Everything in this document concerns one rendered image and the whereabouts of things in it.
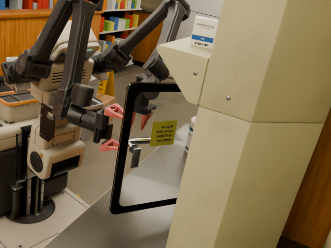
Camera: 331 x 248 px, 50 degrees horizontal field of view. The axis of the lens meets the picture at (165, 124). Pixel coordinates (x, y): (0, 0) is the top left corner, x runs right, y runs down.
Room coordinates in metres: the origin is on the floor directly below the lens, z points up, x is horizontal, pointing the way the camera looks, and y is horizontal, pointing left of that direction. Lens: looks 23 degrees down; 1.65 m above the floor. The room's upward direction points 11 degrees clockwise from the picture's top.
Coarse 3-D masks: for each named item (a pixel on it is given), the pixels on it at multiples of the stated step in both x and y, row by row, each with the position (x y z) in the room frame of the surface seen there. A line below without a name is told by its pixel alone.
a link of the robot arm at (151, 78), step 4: (148, 60) 1.25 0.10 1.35; (152, 60) 1.23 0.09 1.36; (144, 64) 1.25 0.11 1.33; (148, 64) 1.23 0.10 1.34; (144, 68) 1.22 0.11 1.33; (148, 72) 1.21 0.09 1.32; (152, 76) 1.19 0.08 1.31; (144, 80) 1.18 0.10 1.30; (148, 80) 1.18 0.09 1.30; (152, 80) 1.17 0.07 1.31; (156, 80) 1.16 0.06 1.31; (160, 80) 1.24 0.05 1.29; (164, 80) 1.25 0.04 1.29
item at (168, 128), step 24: (144, 96) 0.85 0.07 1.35; (168, 96) 0.89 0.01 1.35; (144, 120) 0.86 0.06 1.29; (168, 120) 0.90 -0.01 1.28; (192, 120) 0.94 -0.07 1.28; (144, 144) 0.87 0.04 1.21; (168, 144) 0.91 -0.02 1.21; (144, 168) 0.87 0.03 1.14; (168, 168) 0.92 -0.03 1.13; (144, 192) 0.88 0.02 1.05; (168, 192) 0.93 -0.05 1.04
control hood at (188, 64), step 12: (168, 48) 0.73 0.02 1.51; (180, 48) 0.74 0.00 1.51; (192, 48) 0.77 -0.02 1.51; (204, 48) 0.80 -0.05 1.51; (168, 60) 0.72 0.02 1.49; (180, 60) 0.71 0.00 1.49; (192, 60) 0.71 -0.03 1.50; (204, 60) 0.70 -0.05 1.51; (180, 72) 0.71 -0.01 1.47; (192, 72) 0.71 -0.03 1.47; (204, 72) 0.70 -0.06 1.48; (180, 84) 0.71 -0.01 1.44; (192, 84) 0.70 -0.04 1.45; (192, 96) 0.70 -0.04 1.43
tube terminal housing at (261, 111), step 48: (240, 0) 0.69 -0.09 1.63; (288, 0) 0.66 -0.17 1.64; (240, 48) 0.68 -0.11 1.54; (288, 48) 0.68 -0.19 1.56; (240, 96) 0.67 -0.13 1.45; (288, 96) 0.69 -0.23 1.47; (192, 144) 0.69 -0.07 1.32; (240, 144) 0.66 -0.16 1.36; (288, 144) 0.71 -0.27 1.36; (192, 192) 0.69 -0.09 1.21; (240, 192) 0.67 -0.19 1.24; (288, 192) 0.74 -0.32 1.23; (192, 240) 0.68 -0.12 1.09; (240, 240) 0.69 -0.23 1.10
